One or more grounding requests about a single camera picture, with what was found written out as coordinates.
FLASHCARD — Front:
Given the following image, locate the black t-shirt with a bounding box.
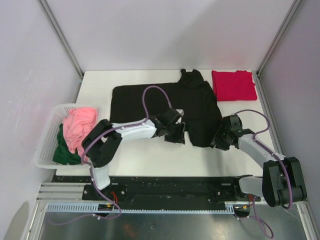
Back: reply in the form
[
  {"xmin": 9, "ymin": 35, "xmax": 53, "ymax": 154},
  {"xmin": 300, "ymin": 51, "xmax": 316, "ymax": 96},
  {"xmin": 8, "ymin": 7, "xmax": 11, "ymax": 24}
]
[{"xmin": 110, "ymin": 69, "xmax": 223, "ymax": 148}]

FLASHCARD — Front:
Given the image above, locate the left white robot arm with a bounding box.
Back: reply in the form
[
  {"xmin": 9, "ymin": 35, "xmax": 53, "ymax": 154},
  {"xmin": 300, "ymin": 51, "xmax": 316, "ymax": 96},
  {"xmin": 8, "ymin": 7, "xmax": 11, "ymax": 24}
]
[{"xmin": 81, "ymin": 107, "xmax": 185, "ymax": 200}]

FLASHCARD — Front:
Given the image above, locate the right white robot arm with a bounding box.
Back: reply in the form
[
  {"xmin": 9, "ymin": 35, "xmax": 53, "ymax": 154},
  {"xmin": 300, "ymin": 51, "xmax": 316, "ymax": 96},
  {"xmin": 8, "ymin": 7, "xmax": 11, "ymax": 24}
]
[{"xmin": 211, "ymin": 114, "xmax": 307, "ymax": 209}]

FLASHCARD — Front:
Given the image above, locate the folded red t-shirt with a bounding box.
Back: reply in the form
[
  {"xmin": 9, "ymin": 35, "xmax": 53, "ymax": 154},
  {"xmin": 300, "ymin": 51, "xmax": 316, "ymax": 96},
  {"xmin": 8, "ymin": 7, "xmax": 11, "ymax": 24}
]
[{"xmin": 211, "ymin": 70, "xmax": 258, "ymax": 102}]

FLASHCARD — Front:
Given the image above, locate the pink t-shirt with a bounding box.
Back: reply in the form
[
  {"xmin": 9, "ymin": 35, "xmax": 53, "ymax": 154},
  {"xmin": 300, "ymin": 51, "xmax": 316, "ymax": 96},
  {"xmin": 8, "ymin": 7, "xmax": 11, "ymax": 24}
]
[{"xmin": 62, "ymin": 107, "xmax": 98, "ymax": 157}]

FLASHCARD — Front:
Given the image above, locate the green t-shirt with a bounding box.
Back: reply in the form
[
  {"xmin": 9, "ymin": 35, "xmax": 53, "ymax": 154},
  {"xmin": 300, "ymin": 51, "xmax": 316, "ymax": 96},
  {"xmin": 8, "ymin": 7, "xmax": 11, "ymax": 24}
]
[{"xmin": 52, "ymin": 124, "xmax": 81, "ymax": 166}]

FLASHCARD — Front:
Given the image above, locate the white plastic basket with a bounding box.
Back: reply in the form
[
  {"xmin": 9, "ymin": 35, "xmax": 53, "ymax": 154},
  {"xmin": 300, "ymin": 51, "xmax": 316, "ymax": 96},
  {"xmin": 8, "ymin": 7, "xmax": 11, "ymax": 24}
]
[{"xmin": 33, "ymin": 103, "xmax": 102, "ymax": 170}]

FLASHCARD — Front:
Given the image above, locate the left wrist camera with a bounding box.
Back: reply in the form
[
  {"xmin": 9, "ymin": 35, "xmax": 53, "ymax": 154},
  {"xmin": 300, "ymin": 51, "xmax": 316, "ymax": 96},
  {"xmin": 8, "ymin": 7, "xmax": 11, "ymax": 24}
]
[{"xmin": 176, "ymin": 109, "xmax": 184, "ymax": 117}]

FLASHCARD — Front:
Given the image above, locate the right aluminium frame post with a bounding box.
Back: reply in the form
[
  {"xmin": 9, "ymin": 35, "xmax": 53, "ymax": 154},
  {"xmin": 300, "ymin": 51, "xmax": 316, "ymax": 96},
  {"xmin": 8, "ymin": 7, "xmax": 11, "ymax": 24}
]
[{"xmin": 256, "ymin": 0, "xmax": 308, "ymax": 76}]

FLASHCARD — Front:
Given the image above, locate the aluminium frame post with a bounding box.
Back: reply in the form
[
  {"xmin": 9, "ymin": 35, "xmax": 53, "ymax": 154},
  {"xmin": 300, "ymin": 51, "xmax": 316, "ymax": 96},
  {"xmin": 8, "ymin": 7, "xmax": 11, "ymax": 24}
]
[
  {"xmin": 37, "ymin": 0, "xmax": 84, "ymax": 77},
  {"xmin": 256, "ymin": 0, "xmax": 308, "ymax": 76}
]

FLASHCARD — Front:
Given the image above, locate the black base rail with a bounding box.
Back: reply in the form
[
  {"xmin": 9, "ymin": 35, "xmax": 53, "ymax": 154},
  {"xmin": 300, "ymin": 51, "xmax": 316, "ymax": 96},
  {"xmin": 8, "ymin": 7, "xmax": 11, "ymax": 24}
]
[{"xmin": 52, "ymin": 176, "xmax": 261, "ymax": 212}]

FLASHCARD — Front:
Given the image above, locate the white slotted cable duct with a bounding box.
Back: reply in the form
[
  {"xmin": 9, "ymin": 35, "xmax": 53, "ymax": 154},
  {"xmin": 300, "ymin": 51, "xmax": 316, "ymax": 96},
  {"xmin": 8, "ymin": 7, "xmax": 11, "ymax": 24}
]
[{"xmin": 46, "ymin": 201, "xmax": 251, "ymax": 214}]

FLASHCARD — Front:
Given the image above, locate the left aluminium frame post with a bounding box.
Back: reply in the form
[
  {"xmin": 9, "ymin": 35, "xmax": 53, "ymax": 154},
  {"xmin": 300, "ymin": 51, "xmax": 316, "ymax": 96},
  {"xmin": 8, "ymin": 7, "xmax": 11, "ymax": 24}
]
[{"xmin": 37, "ymin": 0, "xmax": 84, "ymax": 77}]

